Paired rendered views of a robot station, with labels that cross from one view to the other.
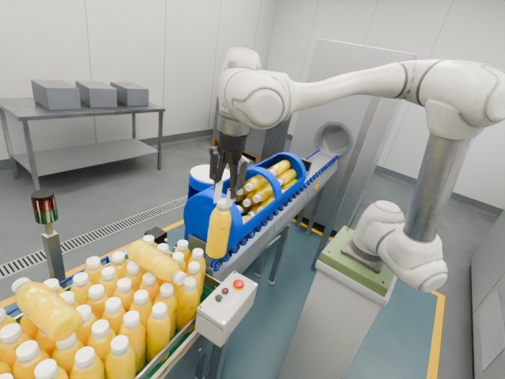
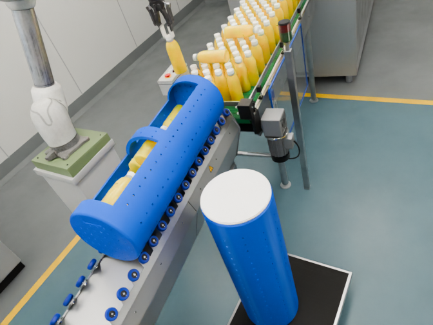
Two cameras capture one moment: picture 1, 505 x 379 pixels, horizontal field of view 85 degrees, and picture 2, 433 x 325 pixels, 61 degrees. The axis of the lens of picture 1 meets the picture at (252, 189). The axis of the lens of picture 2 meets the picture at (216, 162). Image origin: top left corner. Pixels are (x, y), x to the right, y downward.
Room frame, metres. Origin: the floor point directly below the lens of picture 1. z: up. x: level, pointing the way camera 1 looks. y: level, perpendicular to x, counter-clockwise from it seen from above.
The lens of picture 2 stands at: (2.61, 0.43, 2.05)
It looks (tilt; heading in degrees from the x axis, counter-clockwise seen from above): 40 degrees down; 190
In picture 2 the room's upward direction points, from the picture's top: 20 degrees counter-clockwise
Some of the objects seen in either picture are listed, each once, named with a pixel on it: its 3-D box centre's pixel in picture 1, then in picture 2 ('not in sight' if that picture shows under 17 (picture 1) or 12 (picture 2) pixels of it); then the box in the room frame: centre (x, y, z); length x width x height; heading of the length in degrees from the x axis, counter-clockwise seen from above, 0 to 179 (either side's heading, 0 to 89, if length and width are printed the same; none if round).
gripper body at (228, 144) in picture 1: (230, 147); (156, 0); (0.76, 0.08, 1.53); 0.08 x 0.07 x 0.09; 65
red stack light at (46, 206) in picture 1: (43, 201); (284, 26); (0.75, 0.67, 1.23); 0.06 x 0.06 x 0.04
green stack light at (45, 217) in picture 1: (46, 213); (285, 35); (0.75, 0.67, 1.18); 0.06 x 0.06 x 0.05
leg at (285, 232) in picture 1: (279, 255); not in sight; (1.86, -0.32, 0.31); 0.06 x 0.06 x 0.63; 65
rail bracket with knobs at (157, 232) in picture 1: (156, 241); (246, 109); (0.99, 0.38, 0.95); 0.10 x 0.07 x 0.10; 65
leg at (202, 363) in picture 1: (204, 345); not in sight; (0.97, 0.09, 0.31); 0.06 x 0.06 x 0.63; 65
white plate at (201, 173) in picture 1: (212, 174); (235, 195); (1.65, 0.28, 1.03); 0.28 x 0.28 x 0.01
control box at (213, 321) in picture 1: (228, 305); (174, 78); (0.63, 0.01, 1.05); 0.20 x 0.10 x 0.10; 155
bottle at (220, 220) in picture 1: (219, 229); (175, 55); (0.76, 0.08, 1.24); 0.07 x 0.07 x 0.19
